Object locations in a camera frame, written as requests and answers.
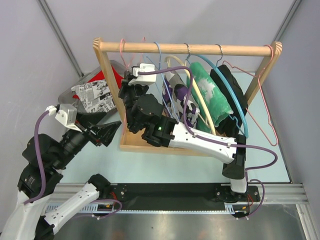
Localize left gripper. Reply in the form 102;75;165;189
53;110;123;168

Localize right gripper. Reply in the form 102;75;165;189
118;71;149;130

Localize red trousers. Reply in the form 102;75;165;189
80;60;126;88

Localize black white print trousers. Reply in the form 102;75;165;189
71;80;116;113

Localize light blue wire hanger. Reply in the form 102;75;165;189
153;41;180;121

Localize pink wire hanger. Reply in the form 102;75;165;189
222;44;279;147
119;37;147;71

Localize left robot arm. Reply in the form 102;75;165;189
0;106;121;240

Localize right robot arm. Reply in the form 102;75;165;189
118;71;249;201

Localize purple camouflage trousers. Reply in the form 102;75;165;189
162;71;200;128

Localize cream wooden hanger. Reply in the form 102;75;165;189
164;54;217;135

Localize blue plastic hanger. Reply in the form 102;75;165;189
185;53;249;138

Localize green tie-dye trousers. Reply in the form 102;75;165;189
189;62;234;133

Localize wooden clothes rack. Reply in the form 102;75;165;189
92;37;283;157

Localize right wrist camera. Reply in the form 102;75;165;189
124;63;157;86

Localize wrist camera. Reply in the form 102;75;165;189
124;63;157;86
45;103;82;132

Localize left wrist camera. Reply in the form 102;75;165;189
45;103;82;132

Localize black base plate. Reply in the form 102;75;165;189
111;183;261;212

